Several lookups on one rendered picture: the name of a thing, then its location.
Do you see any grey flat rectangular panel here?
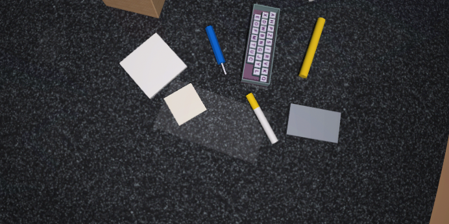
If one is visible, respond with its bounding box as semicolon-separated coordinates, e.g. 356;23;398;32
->
285;103;341;143

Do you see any blue stylus with grey tip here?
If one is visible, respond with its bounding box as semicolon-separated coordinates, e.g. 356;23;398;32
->
205;25;226;75

